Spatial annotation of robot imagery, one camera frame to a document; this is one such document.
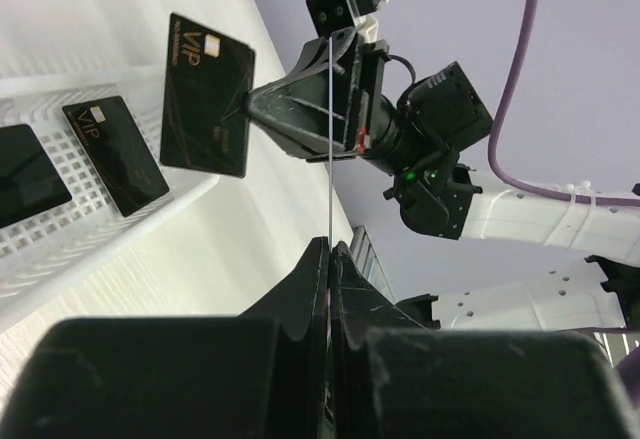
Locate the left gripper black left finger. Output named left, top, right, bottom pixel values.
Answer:
left=1, top=237, right=330, bottom=438

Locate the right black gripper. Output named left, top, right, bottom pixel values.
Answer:
left=247, top=28, right=393, bottom=162

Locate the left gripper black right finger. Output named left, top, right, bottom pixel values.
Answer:
left=329, top=244, right=639, bottom=438

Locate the dark credit card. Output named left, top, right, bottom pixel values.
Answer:
left=327, top=37, right=334, bottom=251
left=62, top=96, right=169, bottom=217
left=160, top=12, right=256, bottom=178
left=1, top=124, right=72, bottom=228

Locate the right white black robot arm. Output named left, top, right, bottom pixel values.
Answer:
left=246, top=28, right=639, bottom=333

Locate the clear plastic card tray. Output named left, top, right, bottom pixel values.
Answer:
left=1, top=66, right=219, bottom=330

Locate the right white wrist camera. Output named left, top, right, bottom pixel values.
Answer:
left=306, top=0, right=390, bottom=43

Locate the right aluminium frame post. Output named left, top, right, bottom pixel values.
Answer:
left=350, top=226, right=396, bottom=304

